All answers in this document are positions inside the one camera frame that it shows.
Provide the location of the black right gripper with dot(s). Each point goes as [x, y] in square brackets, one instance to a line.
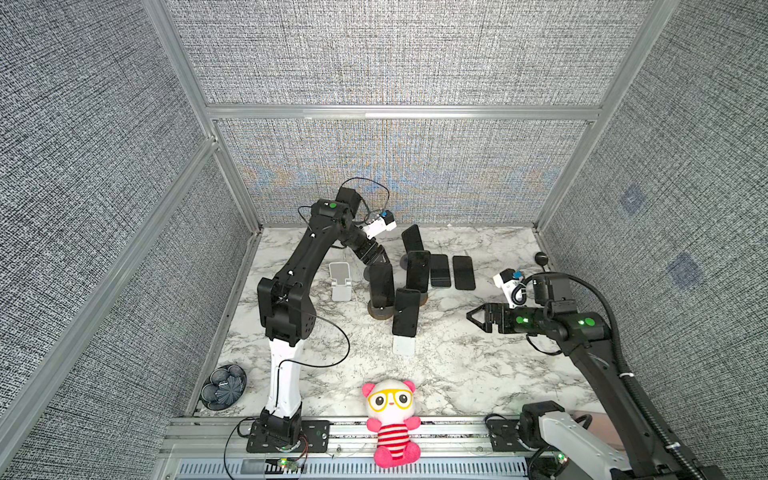
[491, 315]

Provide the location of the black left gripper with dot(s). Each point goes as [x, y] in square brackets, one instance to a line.
[376, 250]

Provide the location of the black front phone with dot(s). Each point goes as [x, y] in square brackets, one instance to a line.
[406, 312]

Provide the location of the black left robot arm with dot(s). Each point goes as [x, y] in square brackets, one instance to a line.
[285, 308]

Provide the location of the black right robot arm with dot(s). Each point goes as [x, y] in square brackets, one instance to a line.
[577, 317]

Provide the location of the white rear phone stand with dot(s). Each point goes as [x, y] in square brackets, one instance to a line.
[341, 280]

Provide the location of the white phone stand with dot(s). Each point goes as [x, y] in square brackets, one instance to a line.
[341, 280]
[404, 346]

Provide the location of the black phone right wooden stand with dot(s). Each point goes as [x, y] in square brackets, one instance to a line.
[418, 270]

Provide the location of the white front phone stand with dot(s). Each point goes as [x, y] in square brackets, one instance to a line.
[404, 346]

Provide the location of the pink panda plush toy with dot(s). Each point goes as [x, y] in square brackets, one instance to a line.
[391, 416]

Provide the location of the pink pad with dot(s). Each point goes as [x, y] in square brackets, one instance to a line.
[600, 425]

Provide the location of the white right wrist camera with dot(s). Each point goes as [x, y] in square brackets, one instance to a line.
[508, 281]

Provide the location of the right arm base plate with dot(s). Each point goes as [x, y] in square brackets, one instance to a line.
[503, 434]

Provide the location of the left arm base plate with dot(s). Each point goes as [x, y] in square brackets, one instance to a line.
[313, 436]

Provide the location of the aluminium front rail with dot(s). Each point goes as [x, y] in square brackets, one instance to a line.
[451, 448]

